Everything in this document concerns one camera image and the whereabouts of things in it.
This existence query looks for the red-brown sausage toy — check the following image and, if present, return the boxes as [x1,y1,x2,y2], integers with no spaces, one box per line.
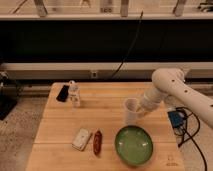
[93,130,102,156]

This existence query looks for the black floor cables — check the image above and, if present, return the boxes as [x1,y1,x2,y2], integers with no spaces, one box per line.
[173,106,208,171]

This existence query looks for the small clear plastic bottle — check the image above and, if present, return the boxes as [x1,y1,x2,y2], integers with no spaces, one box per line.
[68,80,81,107]

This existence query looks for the green ceramic bowl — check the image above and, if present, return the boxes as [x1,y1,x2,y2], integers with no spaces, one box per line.
[114,125,153,167]

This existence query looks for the blue box on floor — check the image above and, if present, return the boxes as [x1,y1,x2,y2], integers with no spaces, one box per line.
[168,111,183,128]

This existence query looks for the translucent white cup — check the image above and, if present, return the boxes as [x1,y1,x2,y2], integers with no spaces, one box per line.
[123,98,139,125]

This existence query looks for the black hanging cable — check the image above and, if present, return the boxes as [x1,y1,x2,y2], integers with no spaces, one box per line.
[107,9,145,82]

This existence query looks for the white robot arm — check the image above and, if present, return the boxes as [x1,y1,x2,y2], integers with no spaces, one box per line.
[139,68,213,129]

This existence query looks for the black equipment at left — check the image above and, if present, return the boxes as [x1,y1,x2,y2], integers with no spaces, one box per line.
[0,71,21,121]

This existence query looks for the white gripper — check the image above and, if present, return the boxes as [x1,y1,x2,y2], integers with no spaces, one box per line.
[135,87,166,118]

